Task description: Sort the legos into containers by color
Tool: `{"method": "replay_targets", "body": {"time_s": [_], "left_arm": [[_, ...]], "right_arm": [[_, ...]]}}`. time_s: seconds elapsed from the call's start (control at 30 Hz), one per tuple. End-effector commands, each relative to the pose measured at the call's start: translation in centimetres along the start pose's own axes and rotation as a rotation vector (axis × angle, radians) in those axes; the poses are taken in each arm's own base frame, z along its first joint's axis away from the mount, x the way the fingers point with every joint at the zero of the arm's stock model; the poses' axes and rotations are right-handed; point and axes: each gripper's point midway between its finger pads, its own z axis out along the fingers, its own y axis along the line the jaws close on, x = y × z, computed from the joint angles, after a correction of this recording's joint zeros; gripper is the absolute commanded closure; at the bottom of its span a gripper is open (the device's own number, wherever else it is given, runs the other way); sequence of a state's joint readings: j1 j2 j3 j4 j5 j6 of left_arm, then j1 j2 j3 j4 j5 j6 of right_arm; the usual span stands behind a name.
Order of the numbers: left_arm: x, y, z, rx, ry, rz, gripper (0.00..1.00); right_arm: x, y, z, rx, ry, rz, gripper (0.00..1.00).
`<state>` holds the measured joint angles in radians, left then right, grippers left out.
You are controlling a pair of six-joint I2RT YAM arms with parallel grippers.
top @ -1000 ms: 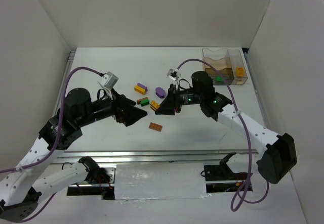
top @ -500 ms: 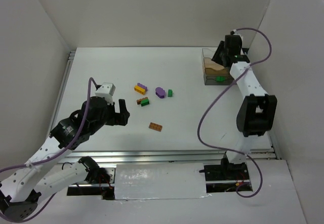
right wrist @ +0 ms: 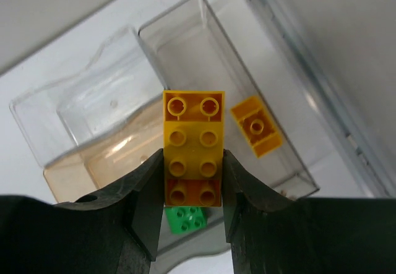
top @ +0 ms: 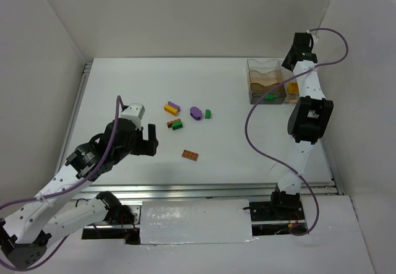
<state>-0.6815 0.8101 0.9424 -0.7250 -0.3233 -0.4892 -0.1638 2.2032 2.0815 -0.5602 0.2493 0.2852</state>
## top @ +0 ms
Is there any yellow butterfly lego brick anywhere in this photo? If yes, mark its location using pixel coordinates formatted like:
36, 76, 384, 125
288, 82, 299, 95

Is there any green rounded lego brick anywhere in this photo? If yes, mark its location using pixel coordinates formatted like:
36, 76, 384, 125
264, 93, 277, 100

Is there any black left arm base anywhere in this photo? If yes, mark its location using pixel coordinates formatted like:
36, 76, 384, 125
82, 205, 141, 245

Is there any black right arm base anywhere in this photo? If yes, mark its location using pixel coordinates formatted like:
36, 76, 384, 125
243, 201, 305, 223

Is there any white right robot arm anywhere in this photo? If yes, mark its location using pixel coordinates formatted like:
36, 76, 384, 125
271, 33, 334, 210

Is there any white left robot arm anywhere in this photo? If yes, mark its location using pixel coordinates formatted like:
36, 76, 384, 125
1, 118, 158, 272

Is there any brown flat lego plate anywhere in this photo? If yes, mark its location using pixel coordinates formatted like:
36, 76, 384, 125
166, 119, 180, 128

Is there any green curved lego brick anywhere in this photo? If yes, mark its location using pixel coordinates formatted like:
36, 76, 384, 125
171, 119, 183, 131

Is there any clear narrow sorting bin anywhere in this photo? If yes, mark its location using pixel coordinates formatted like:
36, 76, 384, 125
279, 61, 299, 104

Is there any yellow rectangular lego brick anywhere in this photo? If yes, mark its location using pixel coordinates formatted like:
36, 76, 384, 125
164, 104, 179, 116

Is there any clear stepped sorting container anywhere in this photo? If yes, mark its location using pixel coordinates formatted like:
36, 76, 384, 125
246, 58, 286, 105

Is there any purple flat lego plate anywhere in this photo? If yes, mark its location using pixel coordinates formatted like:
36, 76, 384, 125
167, 101, 181, 112

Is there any orange-brown lego plate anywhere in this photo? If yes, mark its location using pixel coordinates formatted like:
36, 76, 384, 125
181, 150, 199, 161

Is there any purple rounded lego brick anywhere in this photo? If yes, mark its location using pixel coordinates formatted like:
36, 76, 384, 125
189, 106, 203, 121

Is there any small green lego brick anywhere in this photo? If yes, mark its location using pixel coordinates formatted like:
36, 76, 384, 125
205, 109, 212, 119

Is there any white foil cover panel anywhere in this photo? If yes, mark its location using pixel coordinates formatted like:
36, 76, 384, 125
140, 199, 253, 245

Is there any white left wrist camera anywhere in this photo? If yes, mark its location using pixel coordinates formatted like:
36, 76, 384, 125
121, 103, 145, 128

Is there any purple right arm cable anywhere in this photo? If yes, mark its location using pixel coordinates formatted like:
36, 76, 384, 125
245, 28, 350, 235

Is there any aluminium table edge rail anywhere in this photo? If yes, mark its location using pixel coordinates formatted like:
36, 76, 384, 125
79, 183, 345, 201

